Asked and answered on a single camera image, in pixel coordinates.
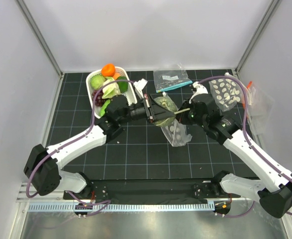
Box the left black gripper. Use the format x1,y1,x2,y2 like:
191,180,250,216
118,94,174,124

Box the green netted melon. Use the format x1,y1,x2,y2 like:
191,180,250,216
153,96,188,127

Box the white dotted zip bag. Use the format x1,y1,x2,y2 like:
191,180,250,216
161,92,192,147

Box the white perforated plastic basket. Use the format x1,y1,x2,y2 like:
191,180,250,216
85,66,137,119

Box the white cauliflower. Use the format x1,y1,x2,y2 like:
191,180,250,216
102,79,121,99

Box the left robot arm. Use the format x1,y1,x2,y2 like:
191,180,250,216
23,95,175,199

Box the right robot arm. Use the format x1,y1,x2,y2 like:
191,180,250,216
177,94,292,219

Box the blue zipper clear bag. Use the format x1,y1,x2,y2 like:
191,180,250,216
153,63,192,93

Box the orange zipper clear bag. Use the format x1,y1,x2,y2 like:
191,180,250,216
246,81,275,136

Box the green bell pepper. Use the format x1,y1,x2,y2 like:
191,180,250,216
116,76,128,94

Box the black grid mat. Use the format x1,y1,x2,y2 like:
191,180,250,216
46,73,255,180

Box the orange carrot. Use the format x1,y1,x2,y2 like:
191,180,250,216
113,72,121,80

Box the green cucumber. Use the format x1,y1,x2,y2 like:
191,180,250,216
100,99,111,117

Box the dark red grapes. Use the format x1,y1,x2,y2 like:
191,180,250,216
92,90,106,107

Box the orange tangerine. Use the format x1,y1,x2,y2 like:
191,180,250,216
101,63,116,77

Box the green cabbage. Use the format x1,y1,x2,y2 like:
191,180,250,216
90,75,106,90

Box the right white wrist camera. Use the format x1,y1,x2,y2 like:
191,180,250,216
189,82,208,103

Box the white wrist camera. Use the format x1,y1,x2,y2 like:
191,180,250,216
133,79,147,99
189,82,208,103

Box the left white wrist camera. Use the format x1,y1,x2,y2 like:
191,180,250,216
133,79,147,99

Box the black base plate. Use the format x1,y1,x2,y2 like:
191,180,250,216
74,179,230,205

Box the aluminium front rail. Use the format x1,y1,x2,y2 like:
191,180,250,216
27,201,215,213

